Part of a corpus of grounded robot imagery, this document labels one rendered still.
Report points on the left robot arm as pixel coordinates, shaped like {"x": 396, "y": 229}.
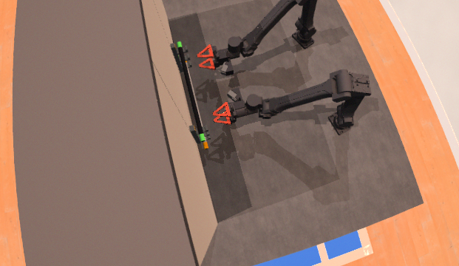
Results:
{"x": 341, "y": 82}

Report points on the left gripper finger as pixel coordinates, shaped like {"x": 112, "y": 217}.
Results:
{"x": 225, "y": 122}
{"x": 228, "y": 114}

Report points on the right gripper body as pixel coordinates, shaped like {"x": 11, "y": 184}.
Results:
{"x": 217, "y": 61}

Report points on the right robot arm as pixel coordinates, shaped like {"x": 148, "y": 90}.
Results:
{"x": 306, "y": 30}

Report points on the black metal bar with green ends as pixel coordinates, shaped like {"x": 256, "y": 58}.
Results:
{"x": 190, "y": 91}

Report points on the grey metal bar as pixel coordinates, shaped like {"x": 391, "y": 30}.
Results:
{"x": 205, "y": 142}

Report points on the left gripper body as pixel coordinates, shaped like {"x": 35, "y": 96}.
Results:
{"x": 240, "y": 112}

